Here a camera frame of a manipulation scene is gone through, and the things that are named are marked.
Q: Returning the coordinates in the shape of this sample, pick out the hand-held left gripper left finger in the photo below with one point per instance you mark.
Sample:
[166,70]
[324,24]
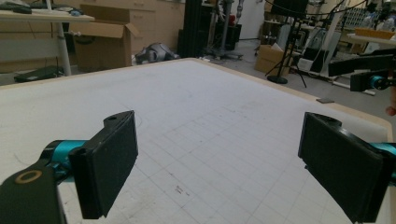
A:
[106,165]

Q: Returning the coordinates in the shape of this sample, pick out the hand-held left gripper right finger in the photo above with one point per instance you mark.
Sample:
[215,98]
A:
[342,168]

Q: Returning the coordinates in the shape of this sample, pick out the yellow tray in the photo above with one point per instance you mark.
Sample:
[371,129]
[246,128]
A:
[373,33]

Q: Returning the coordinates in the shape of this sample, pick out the black tripod stand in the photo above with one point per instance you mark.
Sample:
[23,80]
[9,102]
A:
[289,46]

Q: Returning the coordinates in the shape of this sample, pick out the small cardboard box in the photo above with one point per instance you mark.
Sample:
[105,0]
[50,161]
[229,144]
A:
[271,60]

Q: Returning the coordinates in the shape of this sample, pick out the open cardboard box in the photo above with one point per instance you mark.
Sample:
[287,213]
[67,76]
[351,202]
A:
[102,46]

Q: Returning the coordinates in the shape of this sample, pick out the grey rounded device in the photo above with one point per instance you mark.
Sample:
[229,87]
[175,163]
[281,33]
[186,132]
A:
[155,53]

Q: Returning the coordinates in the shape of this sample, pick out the white grid mat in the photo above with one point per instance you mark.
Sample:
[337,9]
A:
[218,109]

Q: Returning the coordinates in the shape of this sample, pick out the white desk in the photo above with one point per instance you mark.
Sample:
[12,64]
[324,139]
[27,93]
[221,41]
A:
[63,46]

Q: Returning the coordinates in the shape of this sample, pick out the black cabinet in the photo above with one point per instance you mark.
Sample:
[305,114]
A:
[233,35]

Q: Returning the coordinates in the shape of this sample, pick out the grey rolling stand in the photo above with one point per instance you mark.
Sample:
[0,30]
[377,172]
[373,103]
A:
[224,31]

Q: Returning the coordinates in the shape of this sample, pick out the black metal frame post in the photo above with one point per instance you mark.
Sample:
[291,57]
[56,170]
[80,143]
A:
[192,28]

